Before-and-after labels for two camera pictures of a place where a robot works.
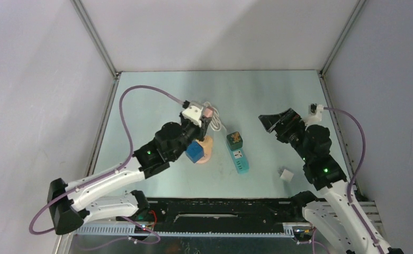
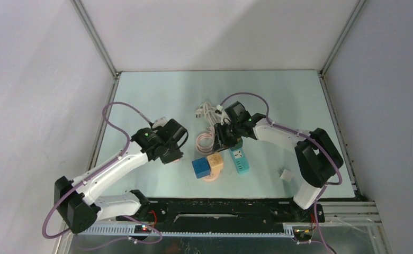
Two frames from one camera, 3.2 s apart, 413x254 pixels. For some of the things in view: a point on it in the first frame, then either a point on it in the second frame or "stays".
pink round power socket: x=207 y=155 → x=212 y=178
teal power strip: x=240 y=160 stays
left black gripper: x=201 y=130 → x=176 y=155
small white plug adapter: x=287 y=175 stays
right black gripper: x=288 y=118 → x=220 y=137
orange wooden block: x=207 y=145 → x=216 y=162
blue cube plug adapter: x=195 y=151 → x=201 y=168
